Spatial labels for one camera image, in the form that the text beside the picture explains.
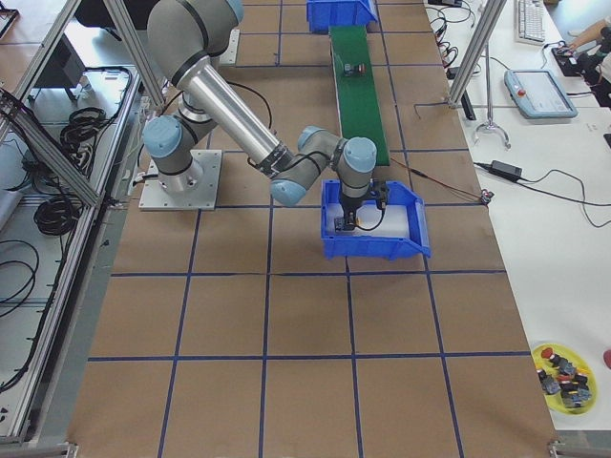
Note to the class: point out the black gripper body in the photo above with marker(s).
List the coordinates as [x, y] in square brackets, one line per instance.
[349, 205]

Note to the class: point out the red push button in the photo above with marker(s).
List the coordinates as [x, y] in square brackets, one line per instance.
[353, 70]

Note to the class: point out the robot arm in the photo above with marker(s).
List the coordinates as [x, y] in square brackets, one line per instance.
[185, 37]

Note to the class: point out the yellow plate of buttons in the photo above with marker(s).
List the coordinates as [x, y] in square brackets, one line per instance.
[566, 380]

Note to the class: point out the blue right bin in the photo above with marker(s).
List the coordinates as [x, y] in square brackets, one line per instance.
[377, 247]

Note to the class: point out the blue bin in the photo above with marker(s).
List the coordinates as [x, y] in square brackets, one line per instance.
[321, 15]
[377, 247]

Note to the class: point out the white foam pad right bin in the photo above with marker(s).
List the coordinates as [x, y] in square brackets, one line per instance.
[395, 223]

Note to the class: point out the green conveyor belt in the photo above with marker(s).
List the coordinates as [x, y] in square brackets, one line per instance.
[357, 100]

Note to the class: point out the black power adapter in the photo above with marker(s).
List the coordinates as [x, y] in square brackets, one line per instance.
[505, 170]

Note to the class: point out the blue left bin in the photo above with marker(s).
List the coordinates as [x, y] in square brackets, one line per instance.
[321, 15]

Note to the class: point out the teach pendant tablet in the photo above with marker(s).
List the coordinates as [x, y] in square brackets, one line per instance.
[538, 95]

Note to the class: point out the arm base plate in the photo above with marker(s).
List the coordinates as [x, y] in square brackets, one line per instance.
[194, 189]

